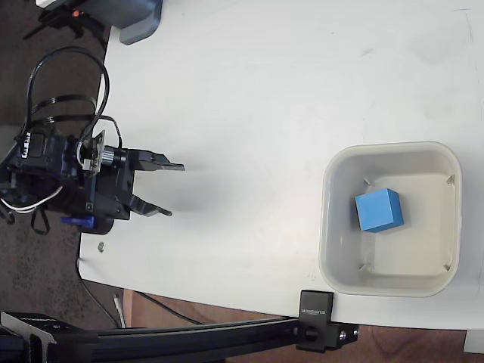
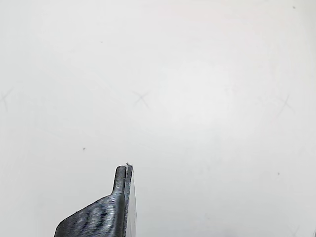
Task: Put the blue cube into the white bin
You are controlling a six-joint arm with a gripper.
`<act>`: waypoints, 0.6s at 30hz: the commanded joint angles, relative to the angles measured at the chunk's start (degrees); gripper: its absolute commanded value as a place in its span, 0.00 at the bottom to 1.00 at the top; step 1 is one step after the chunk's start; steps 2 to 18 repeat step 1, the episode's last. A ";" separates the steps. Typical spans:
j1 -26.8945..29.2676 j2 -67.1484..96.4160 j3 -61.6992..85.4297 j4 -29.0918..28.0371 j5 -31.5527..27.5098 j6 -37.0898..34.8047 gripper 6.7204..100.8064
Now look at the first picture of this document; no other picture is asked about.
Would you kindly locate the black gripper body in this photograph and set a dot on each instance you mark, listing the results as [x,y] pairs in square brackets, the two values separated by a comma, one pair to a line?
[111,196]

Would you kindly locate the blue cube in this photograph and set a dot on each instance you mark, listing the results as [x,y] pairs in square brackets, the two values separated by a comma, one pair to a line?
[378,210]

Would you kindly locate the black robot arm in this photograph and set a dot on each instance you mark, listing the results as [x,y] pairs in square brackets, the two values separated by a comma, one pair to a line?
[45,166]

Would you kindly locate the white square plastic bowl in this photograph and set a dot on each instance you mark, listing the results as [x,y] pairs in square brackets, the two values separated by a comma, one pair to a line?
[340,264]

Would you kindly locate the small metal screw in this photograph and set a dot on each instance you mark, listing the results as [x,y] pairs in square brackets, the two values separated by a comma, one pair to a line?
[101,247]

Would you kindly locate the gray device housing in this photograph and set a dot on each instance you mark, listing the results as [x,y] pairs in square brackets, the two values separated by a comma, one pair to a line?
[132,19]

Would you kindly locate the black stand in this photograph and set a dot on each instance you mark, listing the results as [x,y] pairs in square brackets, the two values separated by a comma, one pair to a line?
[56,19]

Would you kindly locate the black table clamp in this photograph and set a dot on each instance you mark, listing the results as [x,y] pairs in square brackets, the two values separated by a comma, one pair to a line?
[315,314]

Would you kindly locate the bare circuit board camera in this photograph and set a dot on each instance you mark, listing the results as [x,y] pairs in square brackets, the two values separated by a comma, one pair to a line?
[99,153]

